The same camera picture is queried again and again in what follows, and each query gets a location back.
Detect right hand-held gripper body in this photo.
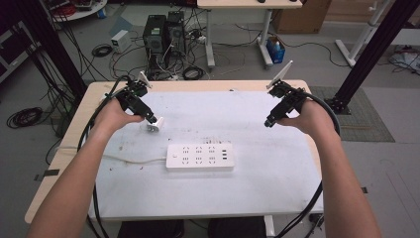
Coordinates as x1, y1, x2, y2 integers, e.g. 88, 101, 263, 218
263, 59, 307, 129

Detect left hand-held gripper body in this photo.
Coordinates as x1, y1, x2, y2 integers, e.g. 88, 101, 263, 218
115, 70, 158, 125

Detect white plug adapter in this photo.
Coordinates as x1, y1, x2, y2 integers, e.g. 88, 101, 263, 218
146, 116, 165, 133

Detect white power strip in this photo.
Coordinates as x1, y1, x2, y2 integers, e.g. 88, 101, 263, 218
165, 142, 236, 173

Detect person's left hand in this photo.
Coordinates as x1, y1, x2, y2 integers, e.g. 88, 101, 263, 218
91, 97, 145, 134

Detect person's right hand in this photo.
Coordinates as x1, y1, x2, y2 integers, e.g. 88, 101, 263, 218
276, 98, 335, 137

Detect blue box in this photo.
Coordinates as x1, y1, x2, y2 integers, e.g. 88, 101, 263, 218
265, 36, 287, 64

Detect small white box device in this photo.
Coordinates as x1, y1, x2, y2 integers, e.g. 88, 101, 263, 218
110, 29, 133, 54

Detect black computer tower green label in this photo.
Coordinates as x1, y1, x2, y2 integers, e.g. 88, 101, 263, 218
142, 14, 168, 73

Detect cardboard box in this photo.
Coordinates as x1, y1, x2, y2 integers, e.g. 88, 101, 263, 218
271, 0, 333, 35

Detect grey floor mat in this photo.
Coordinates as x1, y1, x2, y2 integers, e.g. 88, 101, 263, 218
309, 85, 396, 144

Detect white metal stand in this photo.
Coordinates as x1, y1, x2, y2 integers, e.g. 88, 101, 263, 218
334, 0, 398, 68

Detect black metal stand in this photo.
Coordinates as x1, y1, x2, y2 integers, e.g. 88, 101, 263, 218
18, 0, 89, 102
324, 0, 420, 116

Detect round white table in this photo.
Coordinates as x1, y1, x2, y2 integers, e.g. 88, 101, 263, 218
42, 0, 109, 24

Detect wooden desk white legs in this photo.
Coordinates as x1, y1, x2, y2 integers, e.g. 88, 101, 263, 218
196, 0, 303, 69

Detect white table mat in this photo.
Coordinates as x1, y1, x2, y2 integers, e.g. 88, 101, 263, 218
88, 90, 325, 222

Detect dark equipment rack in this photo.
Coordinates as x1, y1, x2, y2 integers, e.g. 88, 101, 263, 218
0, 20, 38, 84

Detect white table leg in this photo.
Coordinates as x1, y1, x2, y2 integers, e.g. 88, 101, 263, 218
263, 214, 276, 238

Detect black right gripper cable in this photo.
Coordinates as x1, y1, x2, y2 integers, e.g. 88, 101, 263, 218
274, 91, 342, 238

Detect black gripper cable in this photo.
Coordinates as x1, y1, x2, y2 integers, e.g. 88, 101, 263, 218
76, 74, 133, 238
274, 91, 342, 238

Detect black cable coil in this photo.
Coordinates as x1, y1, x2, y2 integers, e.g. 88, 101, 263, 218
6, 106, 45, 130
181, 65, 206, 81
91, 43, 114, 59

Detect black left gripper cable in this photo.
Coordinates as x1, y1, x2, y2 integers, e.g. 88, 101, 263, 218
76, 74, 133, 238

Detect white power strip cable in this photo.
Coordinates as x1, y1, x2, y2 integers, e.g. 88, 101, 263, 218
54, 146, 168, 166

